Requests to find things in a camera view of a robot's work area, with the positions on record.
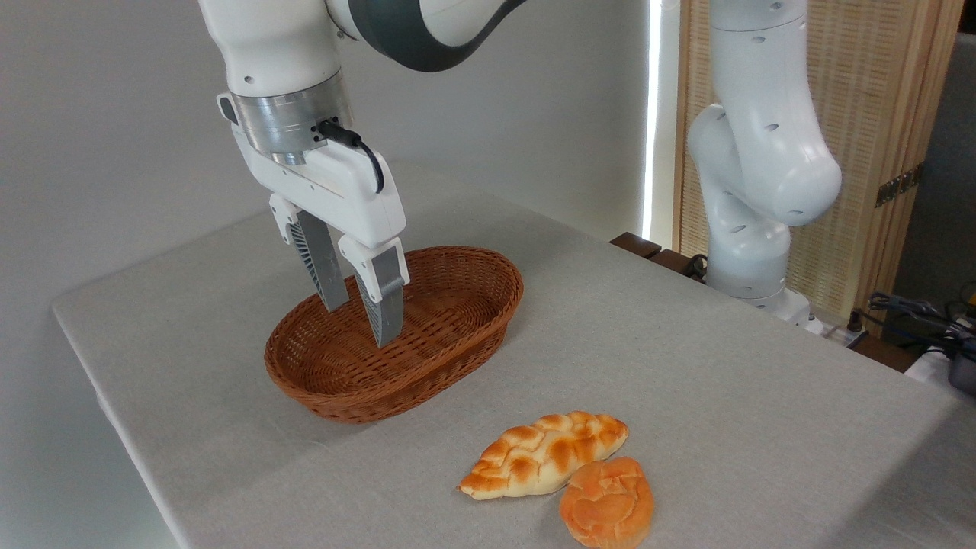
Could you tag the grey tablecloth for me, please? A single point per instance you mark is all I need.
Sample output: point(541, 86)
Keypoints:
point(686, 366)

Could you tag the dark metal screen hinge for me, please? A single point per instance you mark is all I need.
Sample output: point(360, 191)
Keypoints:
point(900, 185)

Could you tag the wooden rattan folding screen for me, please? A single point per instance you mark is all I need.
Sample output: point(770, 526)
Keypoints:
point(877, 91)

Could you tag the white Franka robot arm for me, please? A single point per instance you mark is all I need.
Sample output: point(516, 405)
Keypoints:
point(762, 152)

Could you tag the white power strip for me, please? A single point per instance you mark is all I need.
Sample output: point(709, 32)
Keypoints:
point(839, 333)

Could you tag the round orange bread roll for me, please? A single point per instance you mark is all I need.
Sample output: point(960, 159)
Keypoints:
point(606, 505)

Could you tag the dark wooden base board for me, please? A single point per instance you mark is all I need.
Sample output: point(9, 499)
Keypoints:
point(648, 250)

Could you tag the long braided bread loaf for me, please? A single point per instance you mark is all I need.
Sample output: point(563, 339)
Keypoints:
point(541, 457)

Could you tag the brown oval wicker basket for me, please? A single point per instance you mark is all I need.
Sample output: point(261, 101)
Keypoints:
point(450, 335)

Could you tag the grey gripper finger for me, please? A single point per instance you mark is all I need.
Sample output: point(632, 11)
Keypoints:
point(324, 267)
point(385, 297)

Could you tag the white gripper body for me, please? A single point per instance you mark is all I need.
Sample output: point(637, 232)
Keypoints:
point(347, 194)

